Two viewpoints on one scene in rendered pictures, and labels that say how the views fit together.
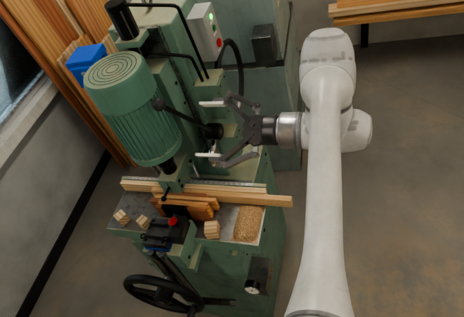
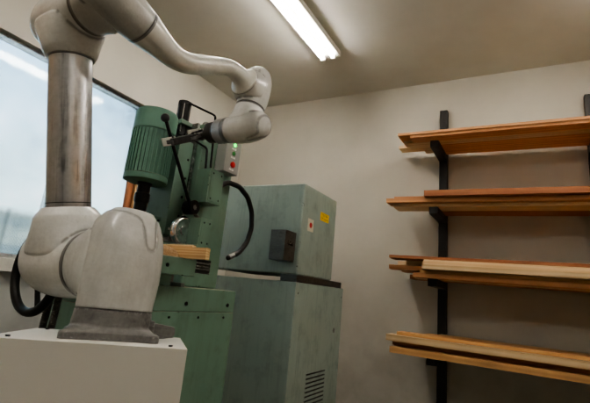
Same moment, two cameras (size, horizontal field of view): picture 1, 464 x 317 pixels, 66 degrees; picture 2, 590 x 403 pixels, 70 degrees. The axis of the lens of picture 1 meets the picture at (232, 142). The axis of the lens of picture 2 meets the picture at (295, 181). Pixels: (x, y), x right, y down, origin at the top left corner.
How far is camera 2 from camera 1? 148 cm
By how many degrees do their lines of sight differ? 60
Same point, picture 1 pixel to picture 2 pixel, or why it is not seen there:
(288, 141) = (216, 124)
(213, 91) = (207, 173)
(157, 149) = (143, 163)
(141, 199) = not seen: hidden behind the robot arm
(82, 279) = not seen: outside the picture
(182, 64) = (199, 152)
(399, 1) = (461, 343)
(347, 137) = (247, 114)
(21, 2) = not seen: hidden behind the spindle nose
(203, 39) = (222, 152)
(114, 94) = (147, 109)
